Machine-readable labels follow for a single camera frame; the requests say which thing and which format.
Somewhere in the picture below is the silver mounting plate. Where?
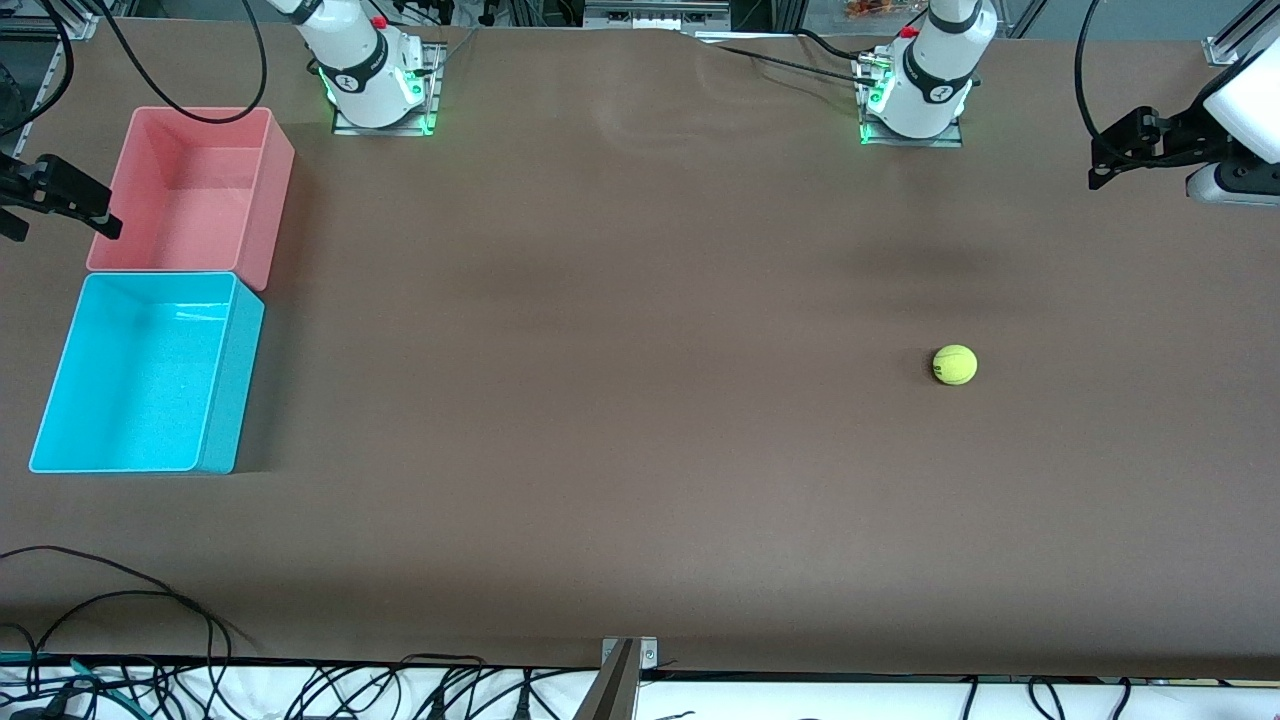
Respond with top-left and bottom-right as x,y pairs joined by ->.
600,636 -> 660,671

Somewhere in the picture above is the yellow-green tennis ball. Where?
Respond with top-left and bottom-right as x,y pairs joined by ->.
932,344 -> 979,387

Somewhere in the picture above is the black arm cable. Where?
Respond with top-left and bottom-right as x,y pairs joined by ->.
95,0 -> 269,126
1074,0 -> 1113,143

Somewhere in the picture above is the teal cable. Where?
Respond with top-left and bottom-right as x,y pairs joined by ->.
0,650 -> 133,703

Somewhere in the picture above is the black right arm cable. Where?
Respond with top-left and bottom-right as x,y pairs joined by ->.
95,0 -> 269,126

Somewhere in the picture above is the grey metal bar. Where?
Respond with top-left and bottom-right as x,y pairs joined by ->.
572,640 -> 641,720

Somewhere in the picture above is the pink plastic bin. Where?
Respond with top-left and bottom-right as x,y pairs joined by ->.
85,105 -> 297,293

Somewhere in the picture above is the blue plastic bin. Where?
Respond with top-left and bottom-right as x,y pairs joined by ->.
28,271 -> 267,476

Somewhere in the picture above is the thin grey cable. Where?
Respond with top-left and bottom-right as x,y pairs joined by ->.
436,24 -> 483,67

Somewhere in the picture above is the aluminium profile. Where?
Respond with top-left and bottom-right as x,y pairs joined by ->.
1203,0 -> 1280,68

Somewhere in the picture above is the grey power strip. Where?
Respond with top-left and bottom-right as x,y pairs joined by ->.
583,0 -> 732,31

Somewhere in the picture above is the aluminium frame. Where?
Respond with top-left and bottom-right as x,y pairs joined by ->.
0,0 -> 103,43

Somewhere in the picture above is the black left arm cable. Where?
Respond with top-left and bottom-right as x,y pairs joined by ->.
1074,0 -> 1113,143

